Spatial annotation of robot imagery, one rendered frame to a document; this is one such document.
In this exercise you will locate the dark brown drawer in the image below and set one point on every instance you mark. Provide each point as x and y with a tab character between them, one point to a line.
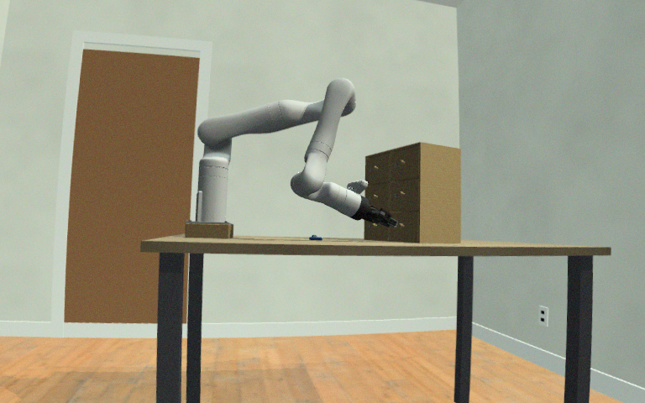
381	172
378	195
408	164
407	227
405	194
376	230

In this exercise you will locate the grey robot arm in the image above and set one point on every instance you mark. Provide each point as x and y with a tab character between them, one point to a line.
216	134

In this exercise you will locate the small tan chest of drawers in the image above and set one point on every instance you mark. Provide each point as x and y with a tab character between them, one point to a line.
439	193

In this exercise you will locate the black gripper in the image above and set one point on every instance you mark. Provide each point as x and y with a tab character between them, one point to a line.
372	214

